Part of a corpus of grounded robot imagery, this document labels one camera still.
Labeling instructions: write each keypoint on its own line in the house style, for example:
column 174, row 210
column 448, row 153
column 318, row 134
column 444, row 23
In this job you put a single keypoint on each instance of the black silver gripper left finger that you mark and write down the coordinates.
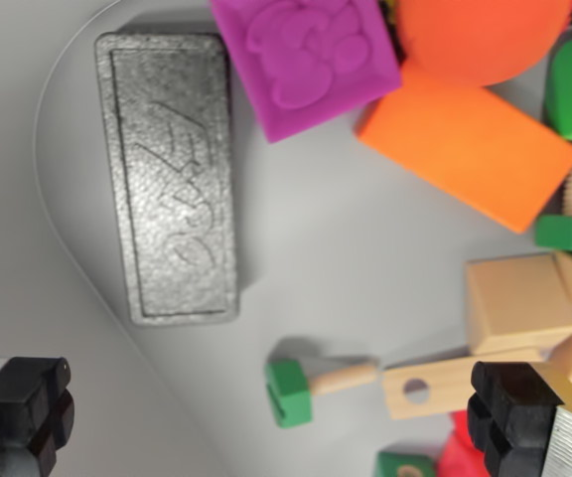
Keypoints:
column 15, row 407

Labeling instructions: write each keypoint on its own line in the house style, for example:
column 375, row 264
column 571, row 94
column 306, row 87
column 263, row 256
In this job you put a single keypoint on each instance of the black silver gripper right finger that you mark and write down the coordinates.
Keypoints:
column 519, row 417

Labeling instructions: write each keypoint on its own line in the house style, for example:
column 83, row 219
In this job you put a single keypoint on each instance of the grey plastic bin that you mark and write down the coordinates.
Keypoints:
column 326, row 248

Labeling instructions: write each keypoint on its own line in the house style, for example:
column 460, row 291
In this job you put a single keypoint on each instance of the red wooden cube with holes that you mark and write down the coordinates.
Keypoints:
column 460, row 422

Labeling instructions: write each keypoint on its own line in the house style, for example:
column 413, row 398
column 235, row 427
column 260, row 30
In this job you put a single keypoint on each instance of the natural wooden bar with holes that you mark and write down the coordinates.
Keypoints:
column 440, row 390

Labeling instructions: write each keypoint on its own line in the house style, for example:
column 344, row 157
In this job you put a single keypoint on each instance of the green wooden cube with holes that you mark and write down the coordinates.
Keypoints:
column 405, row 464

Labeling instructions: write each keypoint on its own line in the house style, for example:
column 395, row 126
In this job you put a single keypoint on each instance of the green wooden nut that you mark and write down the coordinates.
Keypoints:
column 569, row 233

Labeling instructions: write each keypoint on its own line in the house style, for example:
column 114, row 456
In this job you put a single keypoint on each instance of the square green headed wooden bolt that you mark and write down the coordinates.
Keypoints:
column 291, row 392

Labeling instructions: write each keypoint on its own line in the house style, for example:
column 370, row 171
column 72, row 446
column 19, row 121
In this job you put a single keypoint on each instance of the dark grey foam block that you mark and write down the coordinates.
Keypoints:
column 172, row 189

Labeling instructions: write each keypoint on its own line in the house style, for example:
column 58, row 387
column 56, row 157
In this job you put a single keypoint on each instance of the orange rectangular wooden block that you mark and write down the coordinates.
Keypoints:
column 465, row 149

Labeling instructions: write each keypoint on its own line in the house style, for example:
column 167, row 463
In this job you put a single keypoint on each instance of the orange foam ball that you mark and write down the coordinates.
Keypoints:
column 479, row 35

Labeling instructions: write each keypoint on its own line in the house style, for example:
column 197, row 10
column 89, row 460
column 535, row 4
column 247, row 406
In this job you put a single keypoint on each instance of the magenta embossed soft cube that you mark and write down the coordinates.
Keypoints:
column 306, row 64

